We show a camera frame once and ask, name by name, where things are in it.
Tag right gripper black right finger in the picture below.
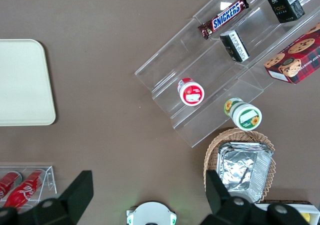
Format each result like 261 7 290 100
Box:
205 170 254 225

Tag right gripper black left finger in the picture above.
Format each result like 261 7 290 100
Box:
34 170 95 225

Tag light tan wicker basket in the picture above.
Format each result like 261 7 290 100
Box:
203 127 277 204

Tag beige plastic tray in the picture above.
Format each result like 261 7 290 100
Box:
0 38 57 127

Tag clear acrylic bottle rack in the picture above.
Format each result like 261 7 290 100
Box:
0 165 58 209

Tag aluminium foil container stack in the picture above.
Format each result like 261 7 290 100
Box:
216 142 274 204

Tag red cola cans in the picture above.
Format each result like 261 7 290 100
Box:
2 169 46 209

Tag red cola bottle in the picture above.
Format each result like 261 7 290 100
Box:
0 171 24 201

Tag green sunflower yogurt cup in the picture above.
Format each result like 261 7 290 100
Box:
223 97 263 131

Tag yellow snack packet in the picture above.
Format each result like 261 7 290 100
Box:
299 211 312 223

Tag red yogurt cup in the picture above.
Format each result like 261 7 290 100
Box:
177 77 206 107

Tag clear acrylic stepped stand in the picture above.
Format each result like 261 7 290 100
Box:
134 0 320 149

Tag small black carton box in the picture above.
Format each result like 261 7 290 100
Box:
219 29 251 63
266 0 306 24

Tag red plaid cookie box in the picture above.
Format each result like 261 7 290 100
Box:
263 22 320 85

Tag Snickers chocolate bar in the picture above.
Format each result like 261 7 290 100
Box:
198 0 251 40

